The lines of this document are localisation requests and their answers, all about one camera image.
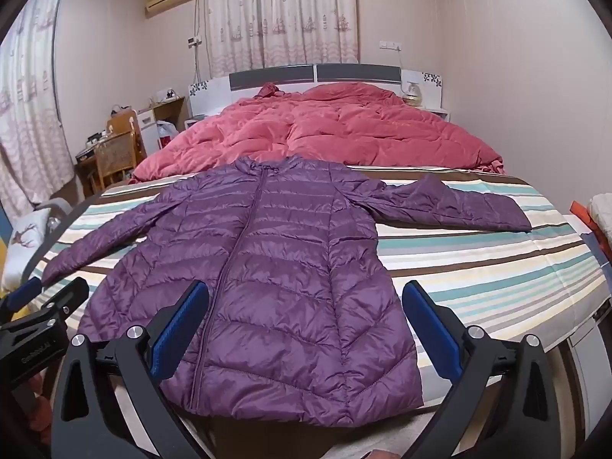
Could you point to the wooden desk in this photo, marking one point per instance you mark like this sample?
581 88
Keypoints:
169 107

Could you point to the brown bag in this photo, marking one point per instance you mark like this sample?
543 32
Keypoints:
123 122

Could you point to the purple down jacket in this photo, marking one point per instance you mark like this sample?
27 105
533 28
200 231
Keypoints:
287 272

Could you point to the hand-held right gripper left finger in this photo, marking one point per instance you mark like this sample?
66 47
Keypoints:
179 330

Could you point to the ceramic bedside lamp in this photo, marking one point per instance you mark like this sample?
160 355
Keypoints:
412 92

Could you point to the white bedside table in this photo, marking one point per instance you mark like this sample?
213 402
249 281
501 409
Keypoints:
193 123

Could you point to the white cabinet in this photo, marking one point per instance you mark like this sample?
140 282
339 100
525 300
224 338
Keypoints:
147 126

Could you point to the clear plastic bag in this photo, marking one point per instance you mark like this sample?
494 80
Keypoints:
166 136

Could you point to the striped bed sheet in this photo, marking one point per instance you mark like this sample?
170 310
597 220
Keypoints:
478 258

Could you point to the dark desk clutter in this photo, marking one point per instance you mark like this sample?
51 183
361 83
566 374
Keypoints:
93 141

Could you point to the white wall socket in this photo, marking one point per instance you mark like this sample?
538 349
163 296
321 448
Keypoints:
193 40

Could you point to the white grey headboard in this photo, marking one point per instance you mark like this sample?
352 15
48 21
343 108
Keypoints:
272 79

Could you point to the red quilt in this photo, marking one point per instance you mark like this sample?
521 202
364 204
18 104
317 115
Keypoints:
334 124

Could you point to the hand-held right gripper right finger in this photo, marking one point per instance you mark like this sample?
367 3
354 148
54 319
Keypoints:
432 330

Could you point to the grey armchair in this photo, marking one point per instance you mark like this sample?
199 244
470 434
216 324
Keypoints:
55 204

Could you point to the deer print pillow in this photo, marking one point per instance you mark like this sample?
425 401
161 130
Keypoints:
26 244

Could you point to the white cloth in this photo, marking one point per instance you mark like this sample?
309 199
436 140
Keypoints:
603 213

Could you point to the printed side curtain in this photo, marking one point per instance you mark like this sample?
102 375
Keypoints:
28 105

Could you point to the wooden rattan chair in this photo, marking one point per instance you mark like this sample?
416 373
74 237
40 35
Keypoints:
114 155

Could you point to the printed window curtain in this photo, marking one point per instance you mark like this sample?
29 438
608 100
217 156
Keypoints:
287 14

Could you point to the orange cloth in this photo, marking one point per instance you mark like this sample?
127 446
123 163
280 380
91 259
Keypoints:
581 215

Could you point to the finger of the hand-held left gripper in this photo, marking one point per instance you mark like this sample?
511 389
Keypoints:
21 292
67 296

